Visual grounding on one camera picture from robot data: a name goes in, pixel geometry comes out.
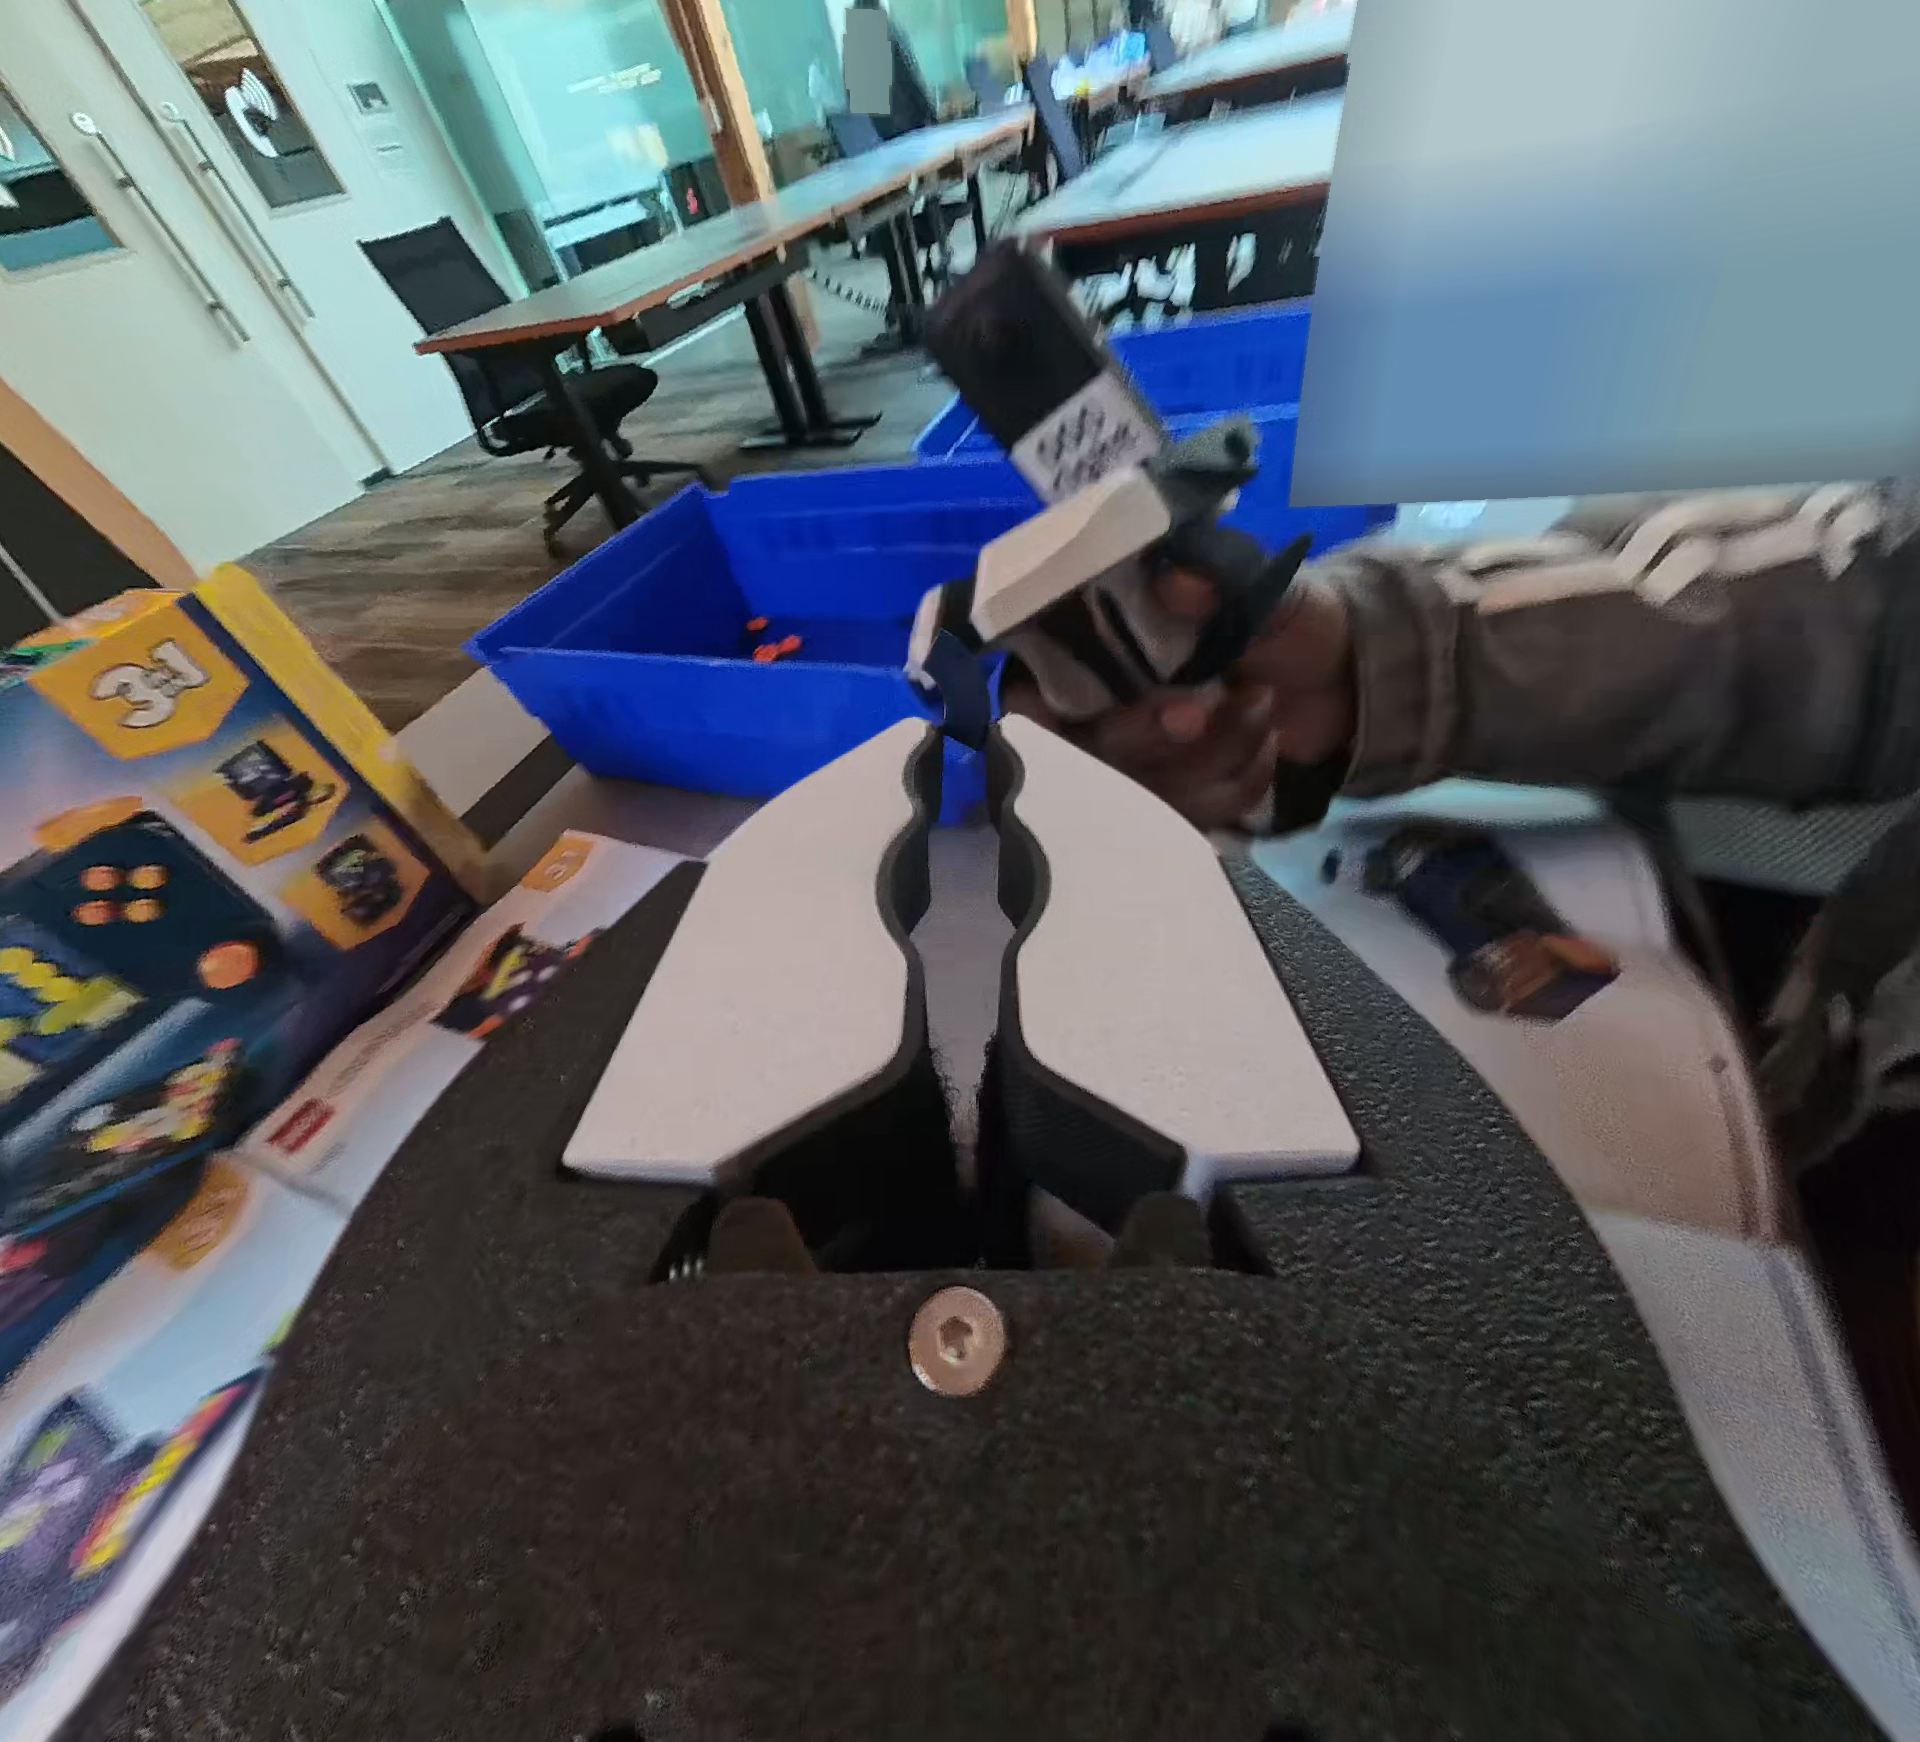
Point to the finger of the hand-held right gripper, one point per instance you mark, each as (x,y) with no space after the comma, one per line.
(1064,548)
(926,628)

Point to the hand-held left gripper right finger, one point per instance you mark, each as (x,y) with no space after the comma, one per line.
(1156,977)

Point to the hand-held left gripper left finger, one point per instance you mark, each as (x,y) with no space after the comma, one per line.
(766,989)

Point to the long dark blue brick piece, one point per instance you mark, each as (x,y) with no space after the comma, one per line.
(964,700)

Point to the pile of brick pieces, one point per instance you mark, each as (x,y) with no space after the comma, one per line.
(774,649)

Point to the person's right forearm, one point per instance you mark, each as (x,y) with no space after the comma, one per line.
(1622,662)

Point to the person's right hand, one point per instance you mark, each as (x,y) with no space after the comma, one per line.
(1294,704)

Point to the blue plastic bin with tag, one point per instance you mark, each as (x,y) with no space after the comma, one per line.
(1199,377)

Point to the grey top table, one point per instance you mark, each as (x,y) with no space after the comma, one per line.
(1199,176)

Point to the long wooden table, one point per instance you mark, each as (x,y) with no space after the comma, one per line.
(676,272)

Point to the thin booklet with arcade model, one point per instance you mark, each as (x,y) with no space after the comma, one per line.
(360,1115)

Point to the open thick instruction booklet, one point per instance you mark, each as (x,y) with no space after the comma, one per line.
(1622,1115)

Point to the yellow and blue toy box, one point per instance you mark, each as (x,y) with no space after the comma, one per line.
(305,786)

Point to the black office chair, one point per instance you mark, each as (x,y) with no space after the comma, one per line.
(435,287)

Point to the person's dark jacket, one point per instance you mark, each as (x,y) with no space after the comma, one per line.
(1846,1019)

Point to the thin booklet with blue model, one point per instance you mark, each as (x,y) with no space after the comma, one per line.
(164,1337)

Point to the white door with window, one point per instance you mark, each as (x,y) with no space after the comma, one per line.
(91,359)
(305,316)

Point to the wooden post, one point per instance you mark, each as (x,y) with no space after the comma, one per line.
(706,47)

